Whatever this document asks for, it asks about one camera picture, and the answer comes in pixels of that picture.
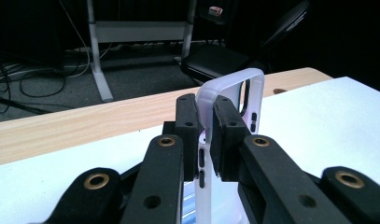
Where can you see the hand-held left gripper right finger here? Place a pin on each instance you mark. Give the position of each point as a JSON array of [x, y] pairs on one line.
[[265, 174]]

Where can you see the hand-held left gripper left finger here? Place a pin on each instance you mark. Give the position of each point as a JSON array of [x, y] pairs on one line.
[[166, 174]]

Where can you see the wooden table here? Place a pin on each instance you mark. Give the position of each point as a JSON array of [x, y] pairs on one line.
[[69, 130]]

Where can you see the white frame desk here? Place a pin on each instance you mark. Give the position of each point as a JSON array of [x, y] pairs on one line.
[[137, 31]]

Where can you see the black folding chair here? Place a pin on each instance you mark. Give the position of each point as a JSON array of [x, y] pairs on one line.
[[215, 60]]

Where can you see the small white box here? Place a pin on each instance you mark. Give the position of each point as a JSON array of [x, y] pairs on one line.
[[215, 11]]

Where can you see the translucent phone case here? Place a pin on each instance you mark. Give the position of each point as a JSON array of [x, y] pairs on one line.
[[206, 102]]

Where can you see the white table board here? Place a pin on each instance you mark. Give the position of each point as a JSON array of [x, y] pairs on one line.
[[318, 124]]

